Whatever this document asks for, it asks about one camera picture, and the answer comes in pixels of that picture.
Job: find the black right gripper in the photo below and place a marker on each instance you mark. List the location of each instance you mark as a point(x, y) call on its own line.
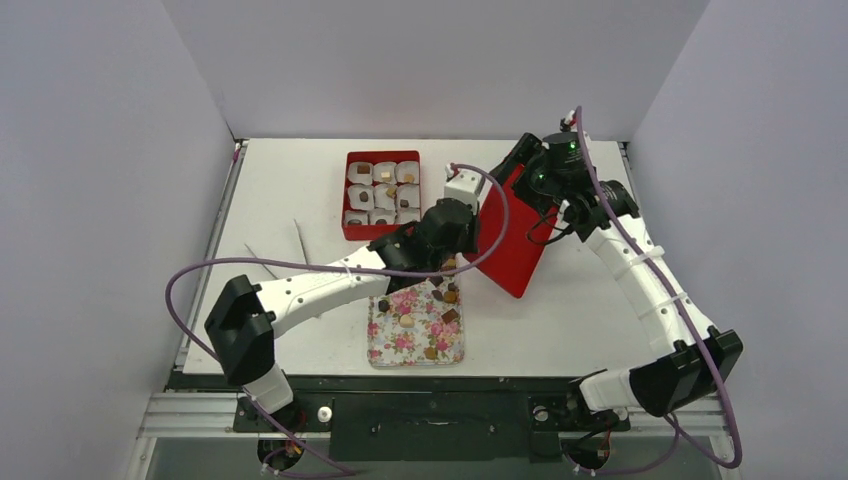
point(515, 163)

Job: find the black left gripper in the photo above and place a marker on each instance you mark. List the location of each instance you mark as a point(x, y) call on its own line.
point(469, 244)

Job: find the red box lid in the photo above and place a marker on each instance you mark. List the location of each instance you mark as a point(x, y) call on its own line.
point(514, 261)

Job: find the red chocolate box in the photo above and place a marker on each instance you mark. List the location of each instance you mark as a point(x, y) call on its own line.
point(389, 196)

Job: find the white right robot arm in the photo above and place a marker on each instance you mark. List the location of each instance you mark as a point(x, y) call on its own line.
point(693, 357)

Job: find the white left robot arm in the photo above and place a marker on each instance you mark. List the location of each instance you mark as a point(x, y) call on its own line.
point(248, 317)

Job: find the brown cube chocolate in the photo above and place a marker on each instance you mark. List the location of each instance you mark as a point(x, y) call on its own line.
point(450, 316)

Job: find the beige round chocolate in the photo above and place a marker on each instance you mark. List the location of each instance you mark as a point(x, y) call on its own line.
point(407, 321)

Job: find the floral serving tray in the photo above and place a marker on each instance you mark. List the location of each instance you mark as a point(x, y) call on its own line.
point(431, 342)

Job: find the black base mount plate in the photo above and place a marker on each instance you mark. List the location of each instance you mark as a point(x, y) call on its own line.
point(439, 418)

